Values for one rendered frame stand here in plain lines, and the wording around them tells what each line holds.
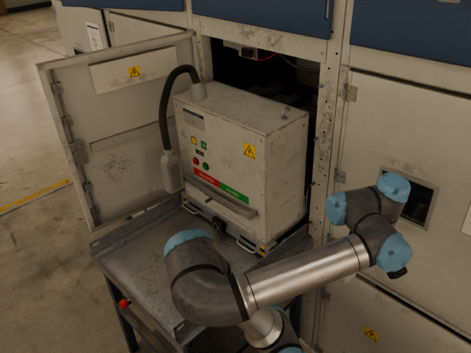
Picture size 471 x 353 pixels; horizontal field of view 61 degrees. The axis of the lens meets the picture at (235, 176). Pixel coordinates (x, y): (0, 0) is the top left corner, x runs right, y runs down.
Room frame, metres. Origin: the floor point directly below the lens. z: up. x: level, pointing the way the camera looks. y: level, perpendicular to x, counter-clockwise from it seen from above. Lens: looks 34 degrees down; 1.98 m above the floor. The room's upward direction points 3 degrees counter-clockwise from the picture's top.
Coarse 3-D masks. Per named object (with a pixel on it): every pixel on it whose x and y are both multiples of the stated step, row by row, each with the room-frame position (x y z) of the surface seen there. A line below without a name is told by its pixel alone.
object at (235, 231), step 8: (184, 192) 1.47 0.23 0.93; (184, 200) 1.46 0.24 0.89; (192, 200) 1.41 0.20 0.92; (192, 208) 1.42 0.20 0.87; (200, 208) 1.37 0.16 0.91; (208, 208) 1.35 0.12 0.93; (208, 216) 1.34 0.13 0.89; (232, 224) 1.23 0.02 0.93; (232, 232) 1.23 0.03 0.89; (240, 232) 1.19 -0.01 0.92; (240, 240) 1.19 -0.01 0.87; (248, 240) 1.16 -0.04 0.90; (256, 240) 1.13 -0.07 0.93; (272, 240) 1.13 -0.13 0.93; (256, 248) 1.13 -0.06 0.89; (264, 248) 1.10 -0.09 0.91; (272, 248) 1.09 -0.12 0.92
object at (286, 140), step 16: (176, 96) 1.46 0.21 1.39; (208, 96) 1.45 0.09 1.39; (224, 96) 1.44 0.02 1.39; (240, 96) 1.43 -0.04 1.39; (256, 96) 1.42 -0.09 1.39; (224, 112) 1.29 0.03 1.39; (240, 112) 1.29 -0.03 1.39; (256, 112) 1.28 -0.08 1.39; (272, 112) 1.27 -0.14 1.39; (304, 112) 1.26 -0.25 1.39; (256, 128) 1.15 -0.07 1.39; (272, 128) 1.15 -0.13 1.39; (288, 128) 1.18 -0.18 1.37; (304, 128) 1.24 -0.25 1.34; (272, 144) 1.13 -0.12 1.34; (288, 144) 1.18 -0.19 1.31; (304, 144) 1.25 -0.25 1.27; (272, 160) 1.13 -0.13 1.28; (288, 160) 1.19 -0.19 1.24; (304, 160) 1.25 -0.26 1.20; (272, 176) 1.13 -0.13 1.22; (288, 176) 1.19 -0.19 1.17; (304, 176) 1.26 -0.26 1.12; (272, 192) 1.13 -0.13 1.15; (288, 192) 1.19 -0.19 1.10; (272, 208) 1.13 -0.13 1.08; (288, 208) 1.19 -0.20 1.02; (304, 208) 1.26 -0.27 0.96; (272, 224) 1.13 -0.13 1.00; (288, 224) 1.20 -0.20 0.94
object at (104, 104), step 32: (192, 32) 1.67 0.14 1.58; (64, 64) 1.38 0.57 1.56; (96, 64) 1.44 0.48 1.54; (128, 64) 1.50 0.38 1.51; (160, 64) 1.58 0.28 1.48; (192, 64) 1.69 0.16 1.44; (64, 96) 1.39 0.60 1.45; (96, 96) 1.45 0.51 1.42; (128, 96) 1.52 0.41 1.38; (160, 96) 1.60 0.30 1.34; (64, 128) 1.37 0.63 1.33; (96, 128) 1.43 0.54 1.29; (128, 128) 1.50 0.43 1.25; (96, 160) 1.41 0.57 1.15; (128, 160) 1.49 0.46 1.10; (160, 160) 1.57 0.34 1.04; (96, 192) 1.39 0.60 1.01; (128, 192) 1.47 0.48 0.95; (160, 192) 1.55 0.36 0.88; (96, 224) 1.37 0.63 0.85
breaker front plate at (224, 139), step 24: (216, 120) 1.28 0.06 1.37; (192, 144) 1.40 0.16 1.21; (216, 144) 1.29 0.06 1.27; (240, 144) 1.19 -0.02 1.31; (264, 144) 1.11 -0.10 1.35; (192, 168) 1.41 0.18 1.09; (216, 168) 1.30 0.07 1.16; (240, 168) 1.20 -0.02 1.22; (264, 168) 1.11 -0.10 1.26; (192, 192) 1.43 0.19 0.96; (216, 192) 1.31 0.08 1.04; (240, 192) 1.20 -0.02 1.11; (264, 192) 1.11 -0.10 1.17; (240, 216) 1.21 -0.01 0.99; (264, 216) 1.11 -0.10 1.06; (264, 240) 1.11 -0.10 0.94
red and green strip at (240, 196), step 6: (198, 174) 1.38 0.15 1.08; (204, 174) 1.35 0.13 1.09; (210, 180) 1.33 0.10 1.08; (216, 180) 1.30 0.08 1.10; (222, 186) 1.27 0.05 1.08; (228, 186) 1.25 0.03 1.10; (228, 192) 1.25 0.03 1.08; (234, 192) 1.23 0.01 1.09; (240, 198) 1.20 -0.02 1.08; (246, 198) 1.18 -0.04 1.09
